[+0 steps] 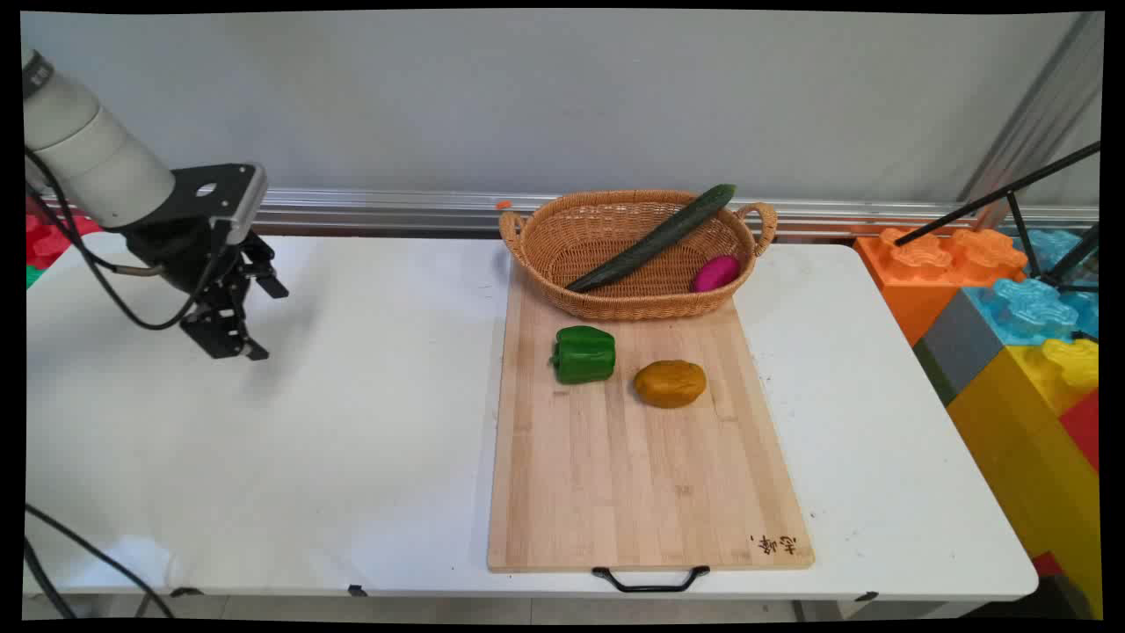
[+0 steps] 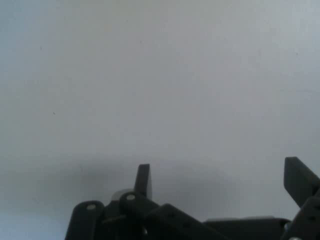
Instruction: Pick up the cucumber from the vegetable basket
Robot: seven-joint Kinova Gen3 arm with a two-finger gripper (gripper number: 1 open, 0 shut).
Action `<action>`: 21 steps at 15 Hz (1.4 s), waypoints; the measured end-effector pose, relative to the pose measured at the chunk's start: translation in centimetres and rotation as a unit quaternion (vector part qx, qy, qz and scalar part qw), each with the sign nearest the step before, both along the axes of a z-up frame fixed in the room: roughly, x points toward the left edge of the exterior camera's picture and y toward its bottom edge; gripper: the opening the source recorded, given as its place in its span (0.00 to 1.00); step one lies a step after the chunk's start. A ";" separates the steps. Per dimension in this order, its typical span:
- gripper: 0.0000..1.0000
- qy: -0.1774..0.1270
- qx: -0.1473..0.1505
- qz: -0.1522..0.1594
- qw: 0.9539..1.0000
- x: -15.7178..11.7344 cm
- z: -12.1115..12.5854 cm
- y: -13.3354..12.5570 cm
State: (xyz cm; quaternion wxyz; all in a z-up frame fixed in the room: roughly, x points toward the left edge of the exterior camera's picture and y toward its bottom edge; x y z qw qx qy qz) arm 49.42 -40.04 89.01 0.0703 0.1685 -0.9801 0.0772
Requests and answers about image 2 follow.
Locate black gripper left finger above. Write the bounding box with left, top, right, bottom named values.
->
left=64, top=163, right=227, bottom=240

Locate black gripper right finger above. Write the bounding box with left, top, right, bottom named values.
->
left=279, top=156, right=320, bottom=240

